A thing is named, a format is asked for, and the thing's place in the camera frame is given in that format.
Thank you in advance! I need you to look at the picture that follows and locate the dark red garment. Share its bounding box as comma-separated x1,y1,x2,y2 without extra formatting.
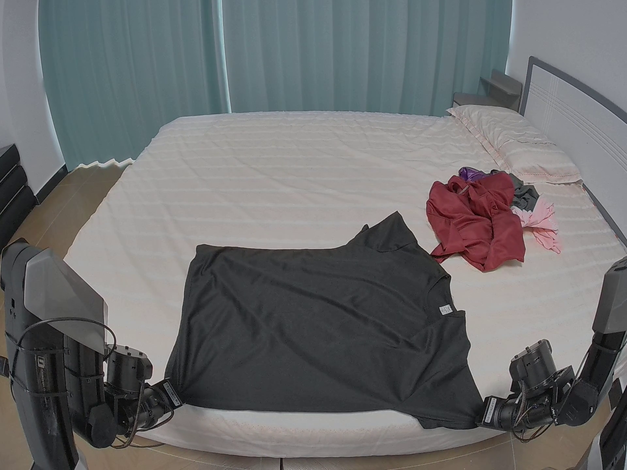
425,172,526,273

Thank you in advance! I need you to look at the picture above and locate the grey bedside table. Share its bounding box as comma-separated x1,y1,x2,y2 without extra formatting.
452,69,524,112

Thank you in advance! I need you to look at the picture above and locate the black chest of drawers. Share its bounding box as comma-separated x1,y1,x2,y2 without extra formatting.
0,144,37,243

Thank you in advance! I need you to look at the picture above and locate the blue-green curtain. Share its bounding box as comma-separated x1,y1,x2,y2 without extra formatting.
220,0,512,116
39,0,231,171

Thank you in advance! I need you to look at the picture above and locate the grey garment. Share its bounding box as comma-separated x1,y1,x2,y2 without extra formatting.
491,168,540,212

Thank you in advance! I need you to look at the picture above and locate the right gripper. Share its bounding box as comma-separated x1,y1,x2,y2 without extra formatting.
477,396,524,432

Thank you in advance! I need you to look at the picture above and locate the pink garment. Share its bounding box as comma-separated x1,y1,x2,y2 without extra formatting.
512,195,560,256

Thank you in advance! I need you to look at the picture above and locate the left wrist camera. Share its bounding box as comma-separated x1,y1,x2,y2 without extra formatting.
161,380,187,410

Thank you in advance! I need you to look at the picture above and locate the bed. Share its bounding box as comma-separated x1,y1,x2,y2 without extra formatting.
61,56,627,470

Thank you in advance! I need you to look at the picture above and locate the cream pillow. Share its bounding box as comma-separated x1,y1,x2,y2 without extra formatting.
446,105,584,185

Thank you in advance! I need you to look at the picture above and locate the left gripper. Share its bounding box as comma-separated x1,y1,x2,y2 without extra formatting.
139,386,187,431

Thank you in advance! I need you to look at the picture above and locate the black T-shirt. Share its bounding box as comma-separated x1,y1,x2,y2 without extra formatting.
164,211,486,431

